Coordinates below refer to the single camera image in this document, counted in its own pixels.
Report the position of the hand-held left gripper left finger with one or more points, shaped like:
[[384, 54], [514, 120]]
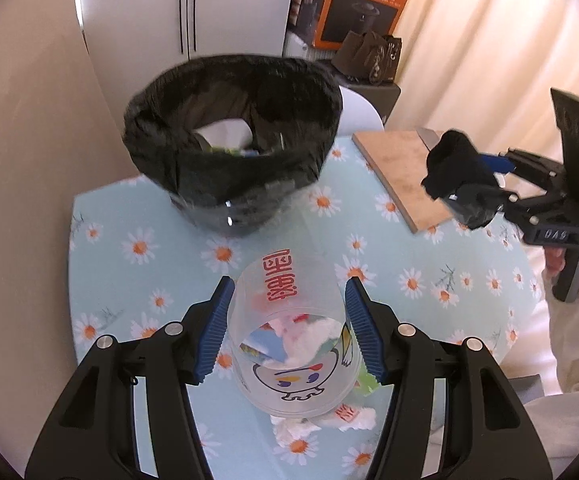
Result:
[[214, 330]]

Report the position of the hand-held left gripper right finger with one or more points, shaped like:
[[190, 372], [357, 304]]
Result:
[[367, 330]]

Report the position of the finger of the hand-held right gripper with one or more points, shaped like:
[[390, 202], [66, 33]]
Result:
[[497, 162], [507, 202]]

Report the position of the black sock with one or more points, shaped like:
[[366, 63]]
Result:
[[452, 165]]

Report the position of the clear cartoon print plastic cup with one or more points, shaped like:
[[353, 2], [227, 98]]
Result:
[[279, 280]]

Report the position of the bin with black liner bag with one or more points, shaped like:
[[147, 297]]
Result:
[[249, 180]]

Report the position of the white paper cup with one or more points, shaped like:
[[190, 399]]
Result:
[[224, 132]]

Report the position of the person's right hand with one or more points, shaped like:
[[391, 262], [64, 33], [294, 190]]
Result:
[[553, 262]]

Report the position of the wooden cutting board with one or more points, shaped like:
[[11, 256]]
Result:
[[394, 165]]

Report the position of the crumpled white tissue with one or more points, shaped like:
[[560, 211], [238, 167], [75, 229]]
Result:
[[294, 427]]

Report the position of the dark storage stool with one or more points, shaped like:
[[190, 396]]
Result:
[[384, 100]]

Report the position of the cream curtain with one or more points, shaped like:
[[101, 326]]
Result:
[[469, 35]]

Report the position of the white chair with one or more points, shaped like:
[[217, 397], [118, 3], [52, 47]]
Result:
[[359, 110]]

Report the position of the brown handbag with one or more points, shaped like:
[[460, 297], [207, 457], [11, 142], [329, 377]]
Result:
[[359, 52]]

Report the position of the person's white clothing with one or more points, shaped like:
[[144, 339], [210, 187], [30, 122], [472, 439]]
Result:
[[554, 420]]

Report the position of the orange cardboard box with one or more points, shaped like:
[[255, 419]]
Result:
[[329, 5]]

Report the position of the dark printed box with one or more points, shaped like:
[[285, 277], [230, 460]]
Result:
[[307, 0]]

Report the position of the white refrigerator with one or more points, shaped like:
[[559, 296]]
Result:
[[134, 10]]

